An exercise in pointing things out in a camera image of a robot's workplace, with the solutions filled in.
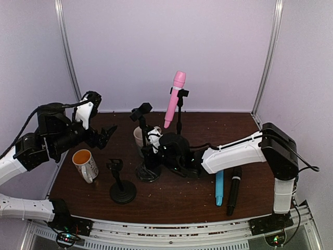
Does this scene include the taped base microphone stand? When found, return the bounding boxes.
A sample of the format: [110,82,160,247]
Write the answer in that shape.
[130,102,161,183]

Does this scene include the black microphone stand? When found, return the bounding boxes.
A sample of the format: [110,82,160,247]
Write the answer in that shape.
[176,89,189,135]
[106,159,137,205]

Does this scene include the pink toy microphone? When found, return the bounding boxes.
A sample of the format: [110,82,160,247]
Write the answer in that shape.
[163,71,186,129]

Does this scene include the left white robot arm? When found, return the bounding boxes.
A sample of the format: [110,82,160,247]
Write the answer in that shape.
[1,91,117,222]

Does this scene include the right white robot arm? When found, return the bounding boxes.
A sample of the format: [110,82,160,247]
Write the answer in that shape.
[136,122,299,214]

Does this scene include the yellow inside cup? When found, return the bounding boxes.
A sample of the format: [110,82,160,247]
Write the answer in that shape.
[71,148,100,184]

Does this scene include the white ceramic mug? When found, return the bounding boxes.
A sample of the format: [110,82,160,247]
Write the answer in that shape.
[133,126,161,158]

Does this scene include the blue toy microphone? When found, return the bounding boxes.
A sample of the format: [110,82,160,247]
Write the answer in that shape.
[215,170,224,206]

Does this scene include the black toy microphone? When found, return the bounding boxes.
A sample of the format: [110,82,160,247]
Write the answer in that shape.
[227,166,242,216]

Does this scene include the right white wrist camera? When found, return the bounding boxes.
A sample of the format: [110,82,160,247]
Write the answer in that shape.
[147,129,162,154]

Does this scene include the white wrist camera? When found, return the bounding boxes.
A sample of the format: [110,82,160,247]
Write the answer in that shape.
[147,129,162,154]
[74,97,94,130]

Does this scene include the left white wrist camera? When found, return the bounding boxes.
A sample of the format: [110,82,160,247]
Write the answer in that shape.
[74,97,94,130]

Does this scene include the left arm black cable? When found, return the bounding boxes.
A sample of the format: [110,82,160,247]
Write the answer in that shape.
[0,102,86,159]

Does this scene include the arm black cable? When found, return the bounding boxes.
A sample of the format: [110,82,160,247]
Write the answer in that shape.
[189,130,320,173]
[0,102,86,159]

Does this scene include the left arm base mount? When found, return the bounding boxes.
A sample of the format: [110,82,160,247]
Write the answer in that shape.
[46,198,93,249]

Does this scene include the front aluminium rail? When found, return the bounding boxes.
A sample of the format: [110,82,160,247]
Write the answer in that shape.
[25,208,323,250]

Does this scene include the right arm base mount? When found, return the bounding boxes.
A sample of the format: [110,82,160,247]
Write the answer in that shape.
[248,211,301,248]

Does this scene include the left aluminium frame post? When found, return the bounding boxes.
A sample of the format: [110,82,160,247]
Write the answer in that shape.
[54,0,82,102]

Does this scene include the aluminium frame post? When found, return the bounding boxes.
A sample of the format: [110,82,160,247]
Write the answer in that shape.
[251,0,284,118]
[54,0,82,102]

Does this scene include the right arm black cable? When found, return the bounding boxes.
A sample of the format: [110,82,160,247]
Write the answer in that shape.
[189,130,320,173]

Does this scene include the right aluminium frame post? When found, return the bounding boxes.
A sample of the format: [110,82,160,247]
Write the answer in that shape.
[251,0,284,118]

